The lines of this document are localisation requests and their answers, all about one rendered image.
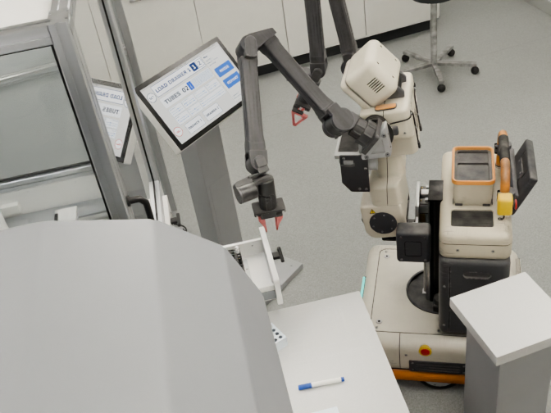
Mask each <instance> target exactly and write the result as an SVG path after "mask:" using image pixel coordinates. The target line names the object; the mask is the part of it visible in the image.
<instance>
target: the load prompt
mask: <svg viewBox="0 0 551 413"><path fill-rule="evenodd" d="M205 66H206V64H205V63H204V62H203V60H202V59H201V58H200V56H198V57H196V58H195V59H193V60H192V61H190V62H189V63H187V64H186V65H184V66H182V67H181V68H179V69H178V70H176V71H175V72H173V73H172V74H170V75H168V76H167V77H166V78H164V79H162V80H161V81H159V82H157V83H156V84H154V85H153V86H152V87H150V89H151V90H152V91H153V92H154V93H155V94H156V95H157V97H158V98H159V97H160V96H161V95H163V94H164V93H166V92H168V91H169V90H171V89H173V88H174V87H175V86H176V85H178V84H180V83H181V82H183V81H184V80H186V79H188V78H189V77H190V76H191V75H193V74H195V73H196V72H198V71H199V70H201V69H202V68H204V67H205Z"/></svg>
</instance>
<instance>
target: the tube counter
mask: <svg viewBox="0 0 551 413"><path fill-rule="evenodd" d="M213 76H214V74H213V73H212V72H211V71H210V70H209V69H208V68H207V69H206V70H204V71H202V72H201V73H199V74H198V75H196V76H194V77H193V78H192V79H190V80H189V81H187V82H186V83H184V84H182V85H181V86H180V87H179V88H180V89H181V91H182V92H183V93H184V95H187V94H188V93H190V92H192V91H193V90H195V89H196V88H197V87H199V86H200V85H202V84H203V83H205V82H206V81H208V80H209V79H210V78H212V77H213Z"/></svg>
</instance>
